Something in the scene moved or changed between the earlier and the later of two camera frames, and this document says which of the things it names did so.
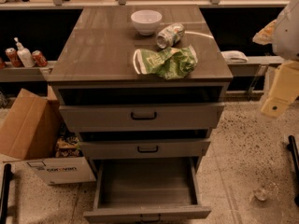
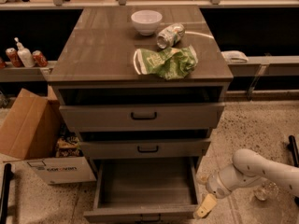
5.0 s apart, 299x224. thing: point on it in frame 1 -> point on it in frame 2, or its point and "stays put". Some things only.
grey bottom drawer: (148, 190) stays put
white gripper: (287, 35) -> (216, 186)
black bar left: (7, 175) stays put
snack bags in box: (68, 147) stays put
